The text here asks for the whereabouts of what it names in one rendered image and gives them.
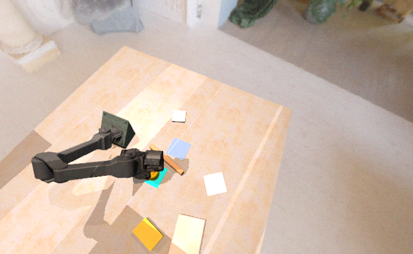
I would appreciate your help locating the yellow flat block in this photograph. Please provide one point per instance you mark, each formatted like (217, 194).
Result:
(148, 233)

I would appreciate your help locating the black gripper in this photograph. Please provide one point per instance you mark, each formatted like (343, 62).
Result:
(156, 168)

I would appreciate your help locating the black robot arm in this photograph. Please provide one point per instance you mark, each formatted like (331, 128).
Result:
(54, 166)

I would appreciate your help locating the orange wood-grain bar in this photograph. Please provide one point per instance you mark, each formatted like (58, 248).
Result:
(169, 162)

